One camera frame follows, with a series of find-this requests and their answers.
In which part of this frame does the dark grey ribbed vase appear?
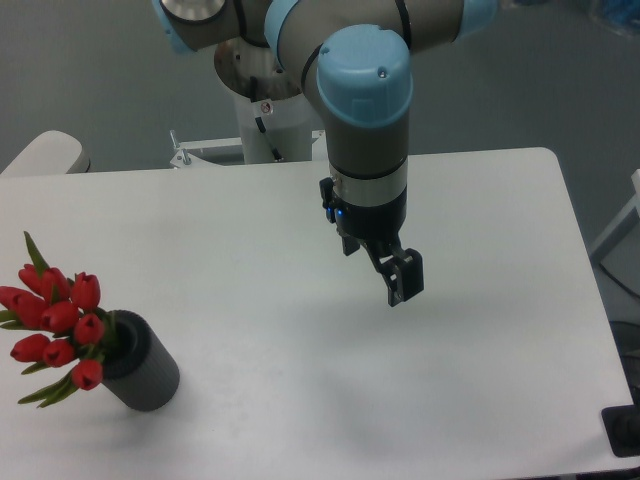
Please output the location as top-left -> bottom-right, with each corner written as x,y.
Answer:
102,310 -> 180,412

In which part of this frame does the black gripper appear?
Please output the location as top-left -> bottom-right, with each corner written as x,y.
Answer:
319,177 -> 424,307

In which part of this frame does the white furniture frame right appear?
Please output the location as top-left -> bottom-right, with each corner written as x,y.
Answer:
588,170 -> 639,300

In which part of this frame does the black pedestal cable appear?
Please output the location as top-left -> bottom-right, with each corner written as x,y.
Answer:
248,74 -> 284,163

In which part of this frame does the white chair back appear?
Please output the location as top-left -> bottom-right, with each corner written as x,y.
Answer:
1,130 -> 91,178

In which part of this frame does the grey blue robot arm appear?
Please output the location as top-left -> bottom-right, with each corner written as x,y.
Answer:
154,1 -> 499,305

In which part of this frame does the red tulip bouquet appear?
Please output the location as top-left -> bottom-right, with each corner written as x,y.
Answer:
1,232 -> 124,408

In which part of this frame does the blue object top right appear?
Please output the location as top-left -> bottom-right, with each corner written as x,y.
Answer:
499,0 -> 640,37

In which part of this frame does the black cable port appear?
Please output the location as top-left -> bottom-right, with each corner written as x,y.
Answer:
601,405 -> 639,458

